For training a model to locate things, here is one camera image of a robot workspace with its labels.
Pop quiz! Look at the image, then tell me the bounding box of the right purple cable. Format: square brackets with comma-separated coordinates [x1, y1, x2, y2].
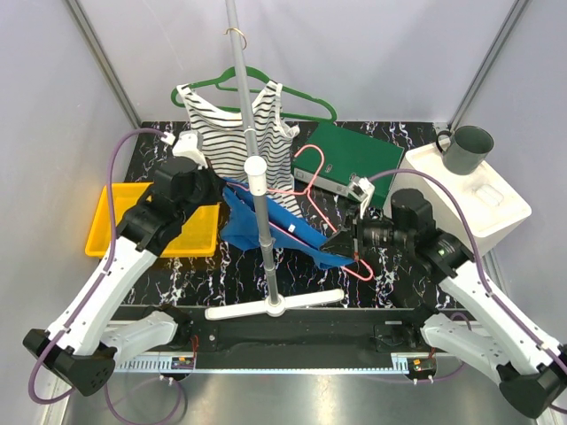
[367, 167, 567, 413]

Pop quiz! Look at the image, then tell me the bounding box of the grey mug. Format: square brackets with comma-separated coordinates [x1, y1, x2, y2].
[435, 126, 494, 175]

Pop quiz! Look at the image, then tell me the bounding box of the blue tank top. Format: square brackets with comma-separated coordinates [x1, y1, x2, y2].
[221, 179, 353, 269]

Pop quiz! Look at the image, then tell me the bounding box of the grey clothes stand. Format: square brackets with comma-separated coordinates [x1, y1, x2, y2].
[205, 0, 345, 321]

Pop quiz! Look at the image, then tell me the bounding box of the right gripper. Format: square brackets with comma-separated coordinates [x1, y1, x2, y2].
[319, 205, 413, 261]

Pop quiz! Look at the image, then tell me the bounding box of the yellow plastic tray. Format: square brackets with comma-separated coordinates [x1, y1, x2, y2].
[84, 182, 220, 259]

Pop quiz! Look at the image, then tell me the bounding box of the green plastic hanger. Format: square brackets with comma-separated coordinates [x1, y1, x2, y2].
[171, 66, 338, 124]

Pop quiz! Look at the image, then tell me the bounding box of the pink wire hanger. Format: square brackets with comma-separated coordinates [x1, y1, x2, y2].
[226, 144, 375, 282]

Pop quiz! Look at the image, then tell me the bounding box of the purple cable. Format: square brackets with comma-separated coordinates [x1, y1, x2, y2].
[367, 167, 567, 413]
[28, 127, 187, 424]

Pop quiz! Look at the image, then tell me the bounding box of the green ring binder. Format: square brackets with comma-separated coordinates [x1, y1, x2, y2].
[291, 123, 403, 197]

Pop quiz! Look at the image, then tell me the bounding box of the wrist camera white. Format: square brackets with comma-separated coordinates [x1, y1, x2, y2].
[160, 130, 208, 168]
[347, 176, 375, 220]

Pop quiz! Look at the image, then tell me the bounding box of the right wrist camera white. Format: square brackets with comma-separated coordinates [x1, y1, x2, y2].
[347, 176, 375, 220]

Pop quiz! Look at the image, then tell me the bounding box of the white foam box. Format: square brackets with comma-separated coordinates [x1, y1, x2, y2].
[390, 143, 532, 255]

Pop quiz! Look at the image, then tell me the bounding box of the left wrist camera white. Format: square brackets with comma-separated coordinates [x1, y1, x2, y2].
[160, 130, 208, 168]

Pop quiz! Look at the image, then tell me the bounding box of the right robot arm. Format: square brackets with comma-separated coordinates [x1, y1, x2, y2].
[321, 189, 566, 419]

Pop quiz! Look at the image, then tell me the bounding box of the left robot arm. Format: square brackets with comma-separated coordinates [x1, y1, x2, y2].
[23, 157, 225, 397]

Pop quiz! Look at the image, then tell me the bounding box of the striped tank top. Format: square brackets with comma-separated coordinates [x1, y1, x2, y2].
[175, 81, 301, 220]

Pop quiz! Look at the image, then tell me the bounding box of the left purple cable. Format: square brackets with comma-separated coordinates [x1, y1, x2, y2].
[28, 127, 187, 424]

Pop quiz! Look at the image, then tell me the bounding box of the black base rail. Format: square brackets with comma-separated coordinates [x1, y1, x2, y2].
[129, 306, 431, 375]

